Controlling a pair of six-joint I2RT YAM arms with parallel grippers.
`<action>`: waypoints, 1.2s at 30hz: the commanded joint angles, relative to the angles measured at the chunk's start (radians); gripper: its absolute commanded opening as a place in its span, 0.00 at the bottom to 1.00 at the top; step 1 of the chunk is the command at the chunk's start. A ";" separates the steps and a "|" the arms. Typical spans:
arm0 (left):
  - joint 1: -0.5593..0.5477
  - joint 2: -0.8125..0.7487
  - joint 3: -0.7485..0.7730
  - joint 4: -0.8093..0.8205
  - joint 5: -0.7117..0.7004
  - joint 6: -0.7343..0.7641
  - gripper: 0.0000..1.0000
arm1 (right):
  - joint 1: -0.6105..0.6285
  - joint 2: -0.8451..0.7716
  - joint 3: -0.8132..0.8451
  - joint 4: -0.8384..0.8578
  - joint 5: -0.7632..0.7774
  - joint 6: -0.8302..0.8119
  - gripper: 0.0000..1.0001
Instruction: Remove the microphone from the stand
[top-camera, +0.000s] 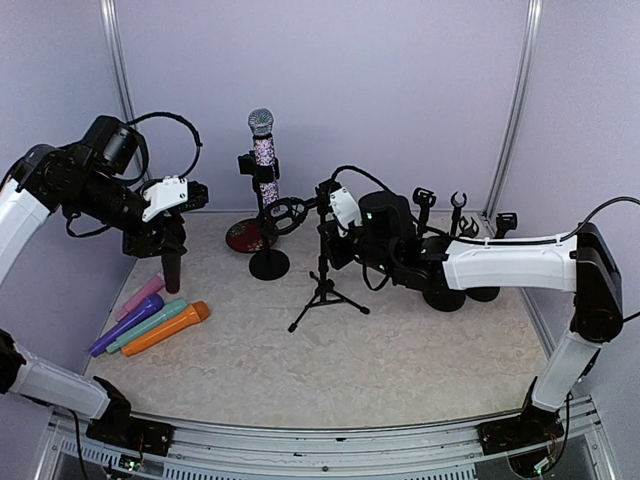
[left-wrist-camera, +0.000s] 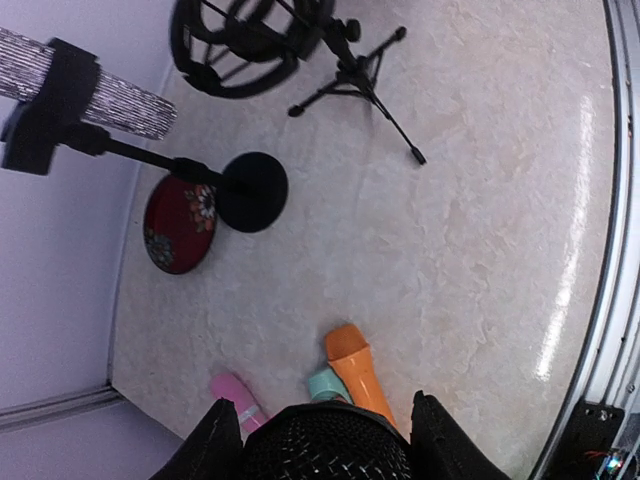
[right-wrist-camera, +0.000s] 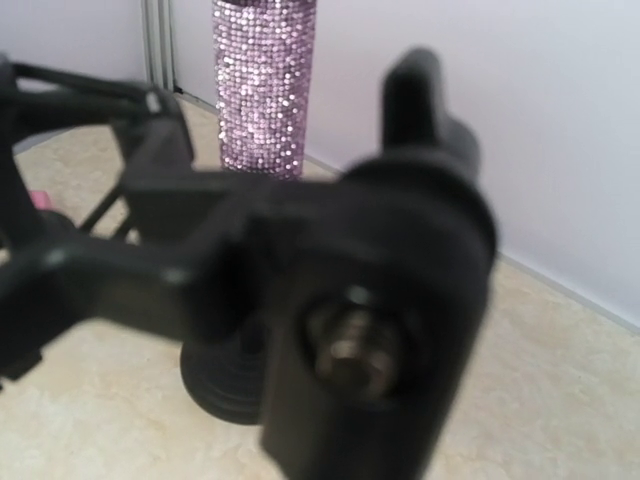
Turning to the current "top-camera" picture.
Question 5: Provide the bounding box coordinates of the black microphone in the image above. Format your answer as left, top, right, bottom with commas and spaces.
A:
161, 253, 181, 295

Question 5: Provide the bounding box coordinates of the black tripod mic stand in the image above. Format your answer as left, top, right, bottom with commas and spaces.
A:
258, 180, 370, 333

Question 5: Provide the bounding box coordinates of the pink microphone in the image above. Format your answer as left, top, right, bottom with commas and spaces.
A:
115, 272, 165, 322

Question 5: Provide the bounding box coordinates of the purple microphone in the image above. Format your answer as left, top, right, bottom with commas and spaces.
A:
89, 294, 164, 357

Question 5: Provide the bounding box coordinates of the mint green microphone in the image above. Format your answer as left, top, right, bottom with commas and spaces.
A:
106, 298, 188, 354

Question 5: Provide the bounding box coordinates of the orange microphone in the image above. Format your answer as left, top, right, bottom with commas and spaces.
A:
121, 301, 210, 357

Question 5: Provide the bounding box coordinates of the black orange mic stand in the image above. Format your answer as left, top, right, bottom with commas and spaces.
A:
412, 187, 437, 236

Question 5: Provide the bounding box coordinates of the black pink mic stand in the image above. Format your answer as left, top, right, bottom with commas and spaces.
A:
449, 191, 468, 237

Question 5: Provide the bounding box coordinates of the black mint mic stand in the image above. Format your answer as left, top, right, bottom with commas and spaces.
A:
422, 215, 481, 314

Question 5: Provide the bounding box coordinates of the black purple mic stand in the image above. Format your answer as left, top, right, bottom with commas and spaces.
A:
469, 212, 520, 302

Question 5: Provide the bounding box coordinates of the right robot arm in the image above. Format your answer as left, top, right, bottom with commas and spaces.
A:
317, 176, 629, 444

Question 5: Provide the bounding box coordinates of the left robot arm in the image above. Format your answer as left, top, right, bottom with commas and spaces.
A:
1, 110, 133, 433

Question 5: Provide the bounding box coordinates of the black glitter mic stand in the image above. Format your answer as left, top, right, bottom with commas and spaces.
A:
238, 150, 290, 281

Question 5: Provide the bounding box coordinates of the glitter rhinestone microphone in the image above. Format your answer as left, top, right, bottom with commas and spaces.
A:
248, 108, 280, 212

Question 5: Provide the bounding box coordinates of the red floral plate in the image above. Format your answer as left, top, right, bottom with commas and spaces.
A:
225, 218, 277, 254

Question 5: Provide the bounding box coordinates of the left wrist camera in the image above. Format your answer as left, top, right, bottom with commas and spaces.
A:
141, 176, 209, 223

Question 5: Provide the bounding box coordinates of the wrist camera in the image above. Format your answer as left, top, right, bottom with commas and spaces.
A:
141, 176, 209, 223
316, 181, 362, 238

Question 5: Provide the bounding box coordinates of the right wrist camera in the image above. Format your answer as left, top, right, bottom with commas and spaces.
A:
316, 181, 362, 238

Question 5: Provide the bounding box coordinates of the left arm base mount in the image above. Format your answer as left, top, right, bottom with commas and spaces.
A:
86, 417, 174, 457

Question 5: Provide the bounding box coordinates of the aluminium front rail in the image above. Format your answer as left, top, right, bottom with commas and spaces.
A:
34, 394, 616, 480

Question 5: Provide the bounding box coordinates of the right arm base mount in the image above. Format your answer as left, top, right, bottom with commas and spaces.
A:
477, 415, 564, 455

